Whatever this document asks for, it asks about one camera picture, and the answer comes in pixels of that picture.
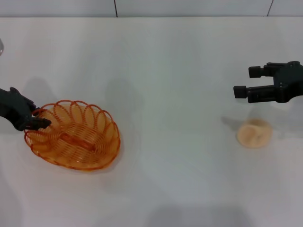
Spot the beige steamed bun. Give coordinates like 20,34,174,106
237,118,273,149

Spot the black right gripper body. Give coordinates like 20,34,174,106
267,61,303,104

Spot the orange woven plastic basket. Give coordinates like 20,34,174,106
23,100,122,171

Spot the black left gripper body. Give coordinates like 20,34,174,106
0,87,36,131

